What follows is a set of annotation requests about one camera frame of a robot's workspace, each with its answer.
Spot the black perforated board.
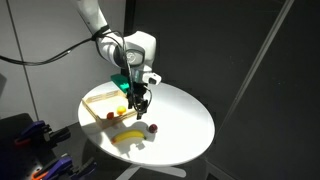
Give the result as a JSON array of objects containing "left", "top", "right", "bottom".
[{"left": 0, "top": 112, "right": 81, "bottom": 180}]

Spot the yellow banana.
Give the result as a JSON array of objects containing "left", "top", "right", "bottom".
[{"left": 110, "top": 129, "right": 148, "bottom": 145}]

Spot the white table base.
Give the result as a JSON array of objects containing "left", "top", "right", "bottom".
[{"left": 124, "top": 162, "right": 188, "bottom": 180}]

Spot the purple spring clamp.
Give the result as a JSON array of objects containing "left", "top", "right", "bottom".
[
  {"left": 30, "top": 153, "right": 98, "bottom": 180},
  {"left": 14, "top": 120, "right": 72, "bottom": 147}
]

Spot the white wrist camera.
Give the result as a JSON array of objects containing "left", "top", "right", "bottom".
[{"left": 141, "top": 71, "right": 163, "bottom": 86}]

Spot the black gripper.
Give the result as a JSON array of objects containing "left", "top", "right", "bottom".
[{"left": 126, "top": 65, "right": 150, "bottom": 121}]

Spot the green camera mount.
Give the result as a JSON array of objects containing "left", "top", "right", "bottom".
[{"left": 110, "top": 73, "right": 131, "bottom": 94}]

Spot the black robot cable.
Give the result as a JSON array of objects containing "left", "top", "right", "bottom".
[{"left": 0, "top": 25, "right": 134, "bottom": 101}]

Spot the light wooden tray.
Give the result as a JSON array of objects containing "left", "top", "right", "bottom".
[{"left": 81, "top": 89, "right": 138, "bottom": 130}]

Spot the dark red toy plum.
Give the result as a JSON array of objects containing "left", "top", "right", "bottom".
[{"left": 148, "top": 123, "right": 159, "bottom": 134}]

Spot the yellow round toy fruit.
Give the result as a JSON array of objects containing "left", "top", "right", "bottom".
[{"left": 116, "top": 105, "right": 128, "bottom": 116}]

